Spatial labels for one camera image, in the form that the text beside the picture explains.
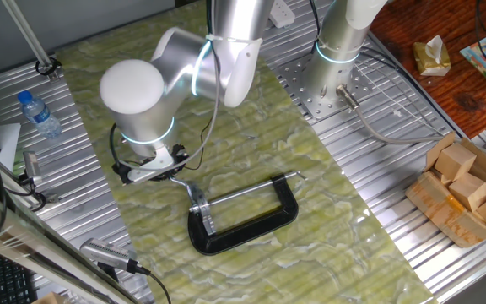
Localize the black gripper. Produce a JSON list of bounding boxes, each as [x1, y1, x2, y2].
[[148, 143, 190, 184]]

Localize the metal lever with red knob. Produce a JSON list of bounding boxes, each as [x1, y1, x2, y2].
[[169, 176, 198, 200]]

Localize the black C-clamp with steel screw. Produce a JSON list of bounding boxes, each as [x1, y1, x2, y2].
[[186, 170, 307, 257]]

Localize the green marble pattern mat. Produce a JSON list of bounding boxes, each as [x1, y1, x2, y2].
[[55, 0, 438, 304]]

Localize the clear water bottle blue cap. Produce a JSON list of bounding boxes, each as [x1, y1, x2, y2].
[[17, 90, 63, 139]]

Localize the silver robot mounting plate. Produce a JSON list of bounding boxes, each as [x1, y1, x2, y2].
[[274, 52, 379, 120]]

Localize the white paper sheet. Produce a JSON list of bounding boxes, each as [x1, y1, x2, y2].
[[0, 122, 23, 172]]

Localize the white power strip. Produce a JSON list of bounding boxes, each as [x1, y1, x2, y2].
[[269, 0, 297, 30]]

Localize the aluminium profile pole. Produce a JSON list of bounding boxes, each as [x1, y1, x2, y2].
[[0, 0, 62, 82]]

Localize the brown cardboard box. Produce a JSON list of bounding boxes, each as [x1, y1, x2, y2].
[[405, 131, 486, 249]]

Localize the yellow tissue pack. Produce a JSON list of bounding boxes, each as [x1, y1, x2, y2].
[[412, 35, 452, 78]]

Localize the brown wooden table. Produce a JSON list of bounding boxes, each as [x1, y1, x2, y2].
[[369, 0, 486, 140]]

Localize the colourful picture card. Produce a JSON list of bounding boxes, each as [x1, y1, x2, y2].
[[459, 36, 486, 80]]

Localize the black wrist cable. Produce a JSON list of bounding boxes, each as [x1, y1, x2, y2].
[[108, 0, 223, 171]]

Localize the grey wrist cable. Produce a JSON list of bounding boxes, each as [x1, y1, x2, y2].
[[127, 35, 223, 173]]

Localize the ribbed silver camera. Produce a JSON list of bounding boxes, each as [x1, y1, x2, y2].
[[79, 237, 151, 276]]

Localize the black camera cable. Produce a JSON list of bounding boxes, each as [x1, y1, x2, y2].
[[135, 263, 172, 304]]

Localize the small grey camera on mount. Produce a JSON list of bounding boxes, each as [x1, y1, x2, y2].
[[17, 150, 48, 187]]

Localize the aluminium frame beam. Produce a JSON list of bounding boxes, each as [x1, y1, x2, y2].
[[0, 181, 143, 304]]

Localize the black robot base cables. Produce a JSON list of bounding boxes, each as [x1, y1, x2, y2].
[[309, 0, 466, 138]]

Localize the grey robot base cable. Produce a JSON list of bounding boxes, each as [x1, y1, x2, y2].
[[335, 83, 445, 145]]

